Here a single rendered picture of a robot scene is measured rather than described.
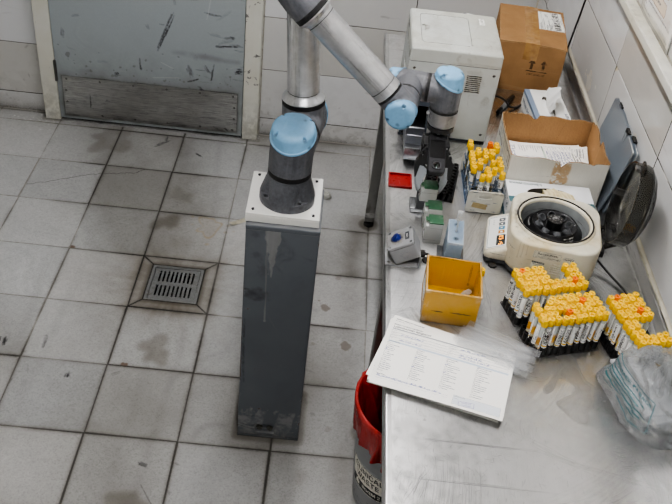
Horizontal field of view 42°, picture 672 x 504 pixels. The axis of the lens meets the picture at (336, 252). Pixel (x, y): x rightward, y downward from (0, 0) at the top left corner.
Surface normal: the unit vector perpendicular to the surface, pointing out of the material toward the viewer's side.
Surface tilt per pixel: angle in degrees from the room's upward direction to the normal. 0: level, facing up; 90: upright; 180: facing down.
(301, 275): 90
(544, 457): 0
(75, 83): 90
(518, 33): 2
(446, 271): 90
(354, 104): 90
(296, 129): 7
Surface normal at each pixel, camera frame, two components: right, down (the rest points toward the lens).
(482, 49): 0.10, -0.77
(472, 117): -0.04, 0.63
